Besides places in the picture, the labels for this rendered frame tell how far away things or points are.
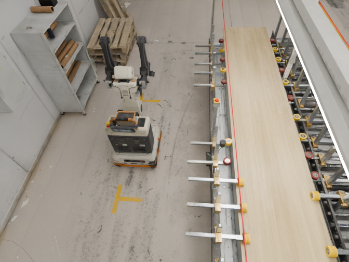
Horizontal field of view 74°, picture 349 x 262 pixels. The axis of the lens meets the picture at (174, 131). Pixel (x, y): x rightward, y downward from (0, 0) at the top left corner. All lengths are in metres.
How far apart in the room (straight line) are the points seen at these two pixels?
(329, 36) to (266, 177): 1.58
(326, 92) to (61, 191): 3.38
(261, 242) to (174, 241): 1.21
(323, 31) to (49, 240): 3.38
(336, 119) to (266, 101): 2.18
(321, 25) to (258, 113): 1.82
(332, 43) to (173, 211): 2.59
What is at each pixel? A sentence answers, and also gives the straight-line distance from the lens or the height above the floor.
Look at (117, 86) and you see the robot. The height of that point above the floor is 1.20.
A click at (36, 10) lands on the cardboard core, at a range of 4.13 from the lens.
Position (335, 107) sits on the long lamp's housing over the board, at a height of 2.37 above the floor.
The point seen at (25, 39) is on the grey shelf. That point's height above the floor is 1.46.
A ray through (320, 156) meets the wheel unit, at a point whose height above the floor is 0.87.
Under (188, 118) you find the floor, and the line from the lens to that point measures 3.99.
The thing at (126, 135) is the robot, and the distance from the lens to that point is 3.01.
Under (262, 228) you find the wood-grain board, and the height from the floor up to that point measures 0.90.
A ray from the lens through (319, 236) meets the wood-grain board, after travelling 2.42.
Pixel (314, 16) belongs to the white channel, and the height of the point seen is 2.46.
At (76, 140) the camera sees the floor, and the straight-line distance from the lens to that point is 4.15.
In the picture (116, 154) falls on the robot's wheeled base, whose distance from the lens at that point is 3.39.
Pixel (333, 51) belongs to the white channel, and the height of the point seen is 2.46.
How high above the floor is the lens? 3.01
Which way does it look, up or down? 52 degrees down
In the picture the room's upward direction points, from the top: 5 degrees counter-clockwise
